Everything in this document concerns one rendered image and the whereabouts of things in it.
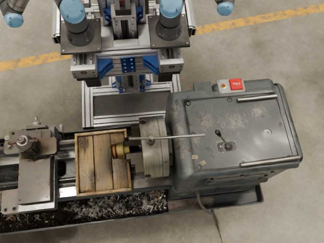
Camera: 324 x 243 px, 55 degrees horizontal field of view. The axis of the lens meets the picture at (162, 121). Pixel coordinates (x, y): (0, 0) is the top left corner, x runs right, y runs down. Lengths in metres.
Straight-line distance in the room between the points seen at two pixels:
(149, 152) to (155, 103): 1.24
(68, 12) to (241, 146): 1.05
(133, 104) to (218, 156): 1.35
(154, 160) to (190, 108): 0.30
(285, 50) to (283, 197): 1.49
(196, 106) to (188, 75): 1.54
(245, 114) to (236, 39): 1.90
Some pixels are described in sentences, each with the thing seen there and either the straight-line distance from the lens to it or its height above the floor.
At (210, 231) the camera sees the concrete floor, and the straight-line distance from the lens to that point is 2.66.
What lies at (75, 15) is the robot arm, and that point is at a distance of 1.65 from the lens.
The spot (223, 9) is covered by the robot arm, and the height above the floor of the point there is 1.47.
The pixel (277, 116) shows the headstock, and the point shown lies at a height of 1.25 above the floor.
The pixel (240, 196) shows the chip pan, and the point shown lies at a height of 0.54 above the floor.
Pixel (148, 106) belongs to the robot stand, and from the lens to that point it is 2.63.
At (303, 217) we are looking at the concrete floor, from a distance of 2.92.
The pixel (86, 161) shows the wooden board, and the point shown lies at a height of 0.89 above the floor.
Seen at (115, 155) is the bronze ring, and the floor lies 1.10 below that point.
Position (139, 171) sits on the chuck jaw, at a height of 1.12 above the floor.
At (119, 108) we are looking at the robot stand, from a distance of 2.63.
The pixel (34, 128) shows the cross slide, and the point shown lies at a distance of 1.86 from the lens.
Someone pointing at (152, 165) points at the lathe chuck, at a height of 1.18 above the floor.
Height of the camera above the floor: 2.61
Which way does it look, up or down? 69 degrees down
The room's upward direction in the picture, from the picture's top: 7 degrees clockwise
